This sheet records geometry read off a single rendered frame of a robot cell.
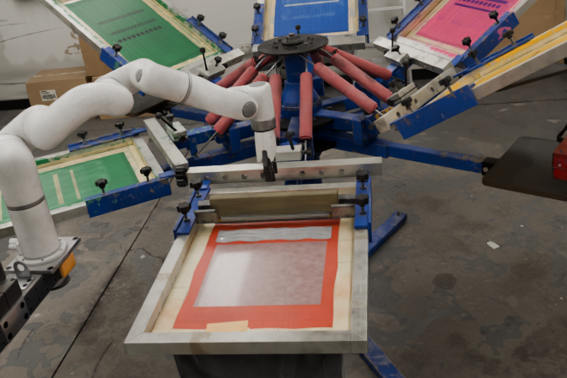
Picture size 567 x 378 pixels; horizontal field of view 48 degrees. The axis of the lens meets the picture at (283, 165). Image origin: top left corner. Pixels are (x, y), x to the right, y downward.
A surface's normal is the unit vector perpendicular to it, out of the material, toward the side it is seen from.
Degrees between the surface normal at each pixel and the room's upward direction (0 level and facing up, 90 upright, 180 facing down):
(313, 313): 0
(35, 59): 90
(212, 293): 0
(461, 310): 0
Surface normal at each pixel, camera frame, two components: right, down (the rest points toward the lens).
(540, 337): -0.11, -0.90
